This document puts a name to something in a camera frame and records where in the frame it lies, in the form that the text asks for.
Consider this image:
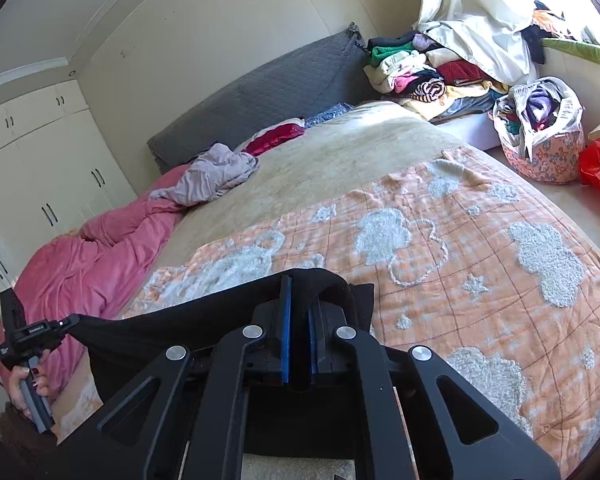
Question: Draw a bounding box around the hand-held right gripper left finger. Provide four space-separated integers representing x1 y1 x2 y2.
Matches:
55 274 294 480

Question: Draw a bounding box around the dark and orange clothes heap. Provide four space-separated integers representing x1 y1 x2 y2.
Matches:
529 1 583 42

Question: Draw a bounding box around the cream wardrobe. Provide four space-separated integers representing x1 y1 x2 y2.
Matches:
0 79 147 411

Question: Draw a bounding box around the person's left forearm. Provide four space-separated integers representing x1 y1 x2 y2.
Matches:
0 402 58 461

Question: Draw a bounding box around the blue patterned cloth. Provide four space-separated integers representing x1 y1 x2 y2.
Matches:
304 102 355 128

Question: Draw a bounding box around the person's left hand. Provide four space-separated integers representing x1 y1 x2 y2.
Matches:
7 349 52 420

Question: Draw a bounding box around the black long-sleeve sweater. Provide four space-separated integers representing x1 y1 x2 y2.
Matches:
69 268 377 461

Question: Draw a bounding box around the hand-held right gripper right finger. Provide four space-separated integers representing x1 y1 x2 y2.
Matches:
307 296 562 480

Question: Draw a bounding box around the pink quilt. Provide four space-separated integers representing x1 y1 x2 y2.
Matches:
0 162 192 397

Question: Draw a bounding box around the white curtain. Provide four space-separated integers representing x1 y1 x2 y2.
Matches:
417 0 548 87

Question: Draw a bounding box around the patterned fabric bag of clothes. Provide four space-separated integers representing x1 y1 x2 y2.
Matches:
491 76 590 187

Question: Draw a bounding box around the green windowsill cushion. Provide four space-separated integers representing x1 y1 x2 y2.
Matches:
540 36 600 67

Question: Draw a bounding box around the red pillow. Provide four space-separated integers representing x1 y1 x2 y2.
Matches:
242 122 307 158

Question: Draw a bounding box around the lilac crumpled garment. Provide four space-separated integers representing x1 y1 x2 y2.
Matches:
147 142 261 207

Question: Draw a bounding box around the orange patterned fleece blanket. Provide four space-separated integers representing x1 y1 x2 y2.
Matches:
55 145 600 457

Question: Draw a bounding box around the beige bed sheet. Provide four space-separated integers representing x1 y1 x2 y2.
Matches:
152 101 483 273

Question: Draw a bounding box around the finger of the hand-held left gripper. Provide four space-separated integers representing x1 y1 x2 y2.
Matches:
57 314 83 345

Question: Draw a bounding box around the pile of mixed clothes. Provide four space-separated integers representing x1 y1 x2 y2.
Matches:
361 30 512 122

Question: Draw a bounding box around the grey quilted headboard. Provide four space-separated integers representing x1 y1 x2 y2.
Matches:
146 22 372 176

